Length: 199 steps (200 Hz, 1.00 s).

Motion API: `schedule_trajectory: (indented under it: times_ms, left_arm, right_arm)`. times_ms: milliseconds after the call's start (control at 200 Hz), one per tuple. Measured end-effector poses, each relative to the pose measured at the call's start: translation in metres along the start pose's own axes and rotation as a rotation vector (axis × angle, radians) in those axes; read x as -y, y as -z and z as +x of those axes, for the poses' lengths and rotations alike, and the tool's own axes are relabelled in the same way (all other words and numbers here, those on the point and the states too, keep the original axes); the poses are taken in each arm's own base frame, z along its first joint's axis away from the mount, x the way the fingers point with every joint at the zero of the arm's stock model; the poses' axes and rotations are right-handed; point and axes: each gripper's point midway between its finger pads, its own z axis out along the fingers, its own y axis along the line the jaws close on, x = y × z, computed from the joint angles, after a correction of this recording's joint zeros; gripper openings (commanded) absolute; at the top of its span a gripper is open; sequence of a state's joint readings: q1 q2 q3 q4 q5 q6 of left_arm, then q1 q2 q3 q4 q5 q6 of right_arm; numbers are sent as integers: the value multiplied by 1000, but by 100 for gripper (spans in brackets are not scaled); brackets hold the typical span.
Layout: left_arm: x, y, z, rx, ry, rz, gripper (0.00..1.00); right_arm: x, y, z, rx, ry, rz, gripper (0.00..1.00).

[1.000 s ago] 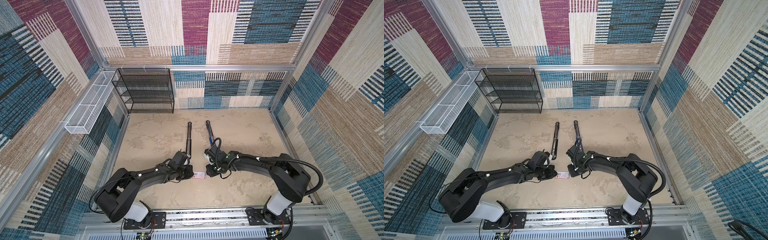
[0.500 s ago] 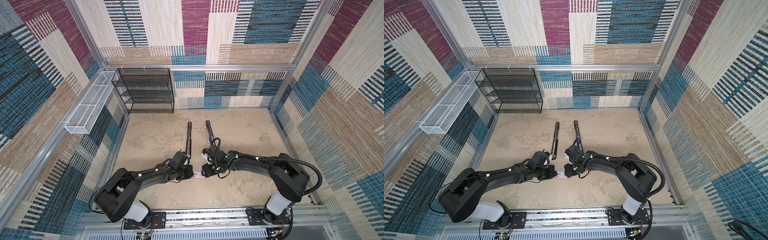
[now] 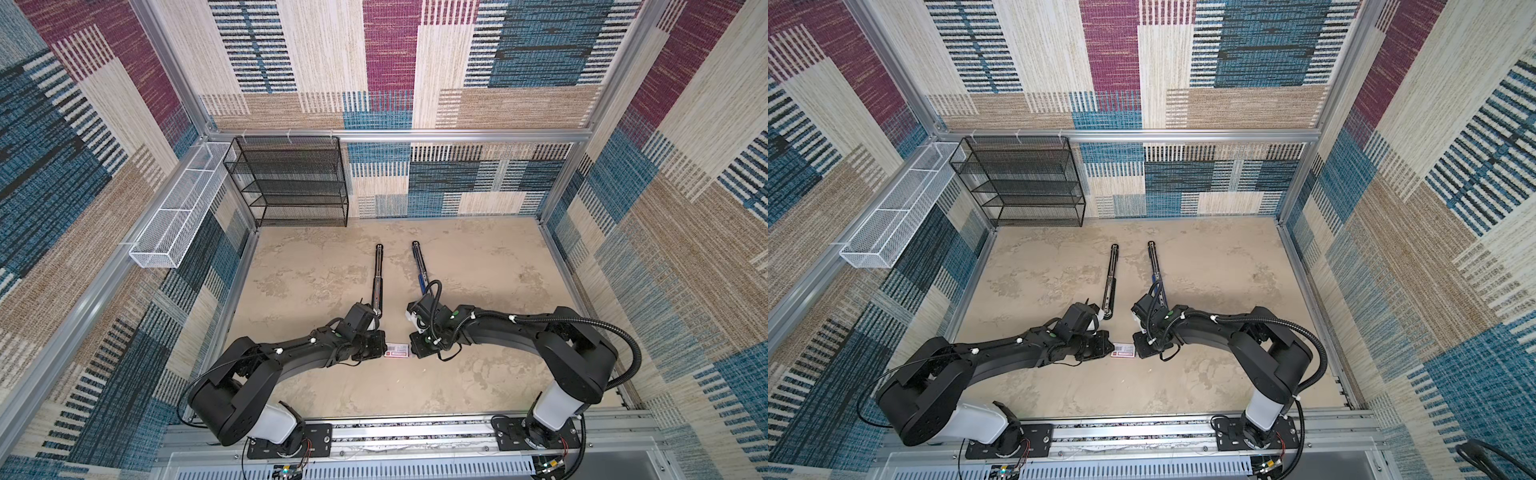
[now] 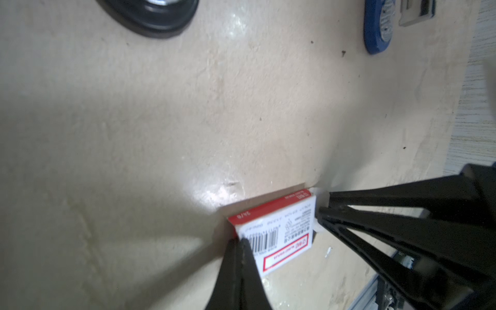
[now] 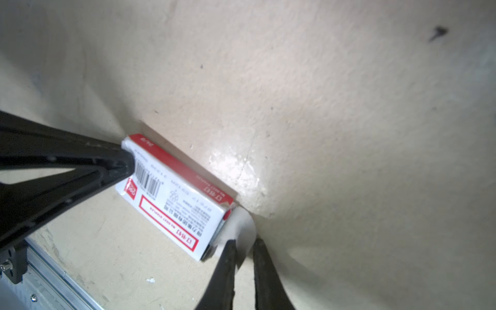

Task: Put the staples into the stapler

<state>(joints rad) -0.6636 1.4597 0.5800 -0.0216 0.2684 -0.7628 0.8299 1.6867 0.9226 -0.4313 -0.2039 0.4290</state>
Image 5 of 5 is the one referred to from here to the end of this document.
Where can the aluminium front rail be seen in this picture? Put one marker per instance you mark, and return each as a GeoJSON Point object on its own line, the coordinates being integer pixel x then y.
{"type": "Point", "coordinates": [30, 279]}

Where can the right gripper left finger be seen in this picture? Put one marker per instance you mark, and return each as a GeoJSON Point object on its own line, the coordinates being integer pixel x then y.
{"type": "Point", "coordinates": [220, 292]}

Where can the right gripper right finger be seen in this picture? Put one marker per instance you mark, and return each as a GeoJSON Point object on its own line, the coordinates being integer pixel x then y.
{"type": "Point", "coordinates": [269, 291]}

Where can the red white staple box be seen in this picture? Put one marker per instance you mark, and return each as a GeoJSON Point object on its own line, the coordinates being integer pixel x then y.
{"type": "Point", "coordinates": [196, 215]}

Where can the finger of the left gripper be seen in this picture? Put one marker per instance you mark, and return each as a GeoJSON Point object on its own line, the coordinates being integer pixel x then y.
{"type": "Point", "coordinates": [91, 166]}

